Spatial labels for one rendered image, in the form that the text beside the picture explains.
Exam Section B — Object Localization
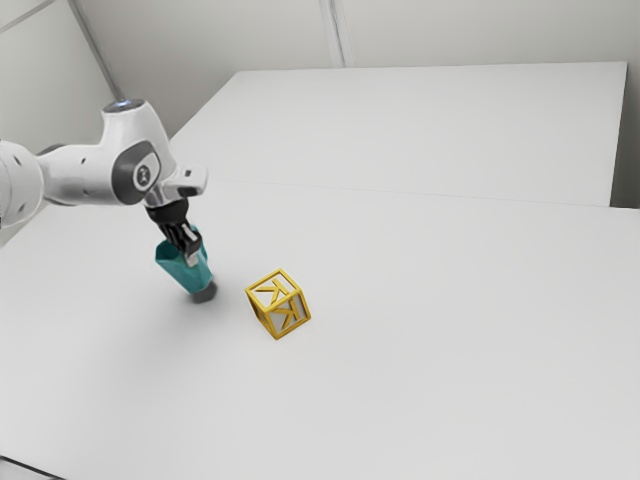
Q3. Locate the yellow letter block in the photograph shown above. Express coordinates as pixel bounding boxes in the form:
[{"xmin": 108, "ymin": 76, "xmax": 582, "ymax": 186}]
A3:
[{"xmin": 244, "ymin": 268, "xmax": 312, "ymax": 342}]

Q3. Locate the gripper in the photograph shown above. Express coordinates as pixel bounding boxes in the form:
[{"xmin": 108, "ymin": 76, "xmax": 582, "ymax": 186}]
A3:
[{"xmin": 145, "ymin": 197, "xmax": 202, "ymax": 266}]

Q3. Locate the teal faceted mug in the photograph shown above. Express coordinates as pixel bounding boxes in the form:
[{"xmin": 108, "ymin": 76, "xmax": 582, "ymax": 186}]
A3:
[{"xmin": 153, "ymin": 225, "xmax": 218, "ymax": 304}]

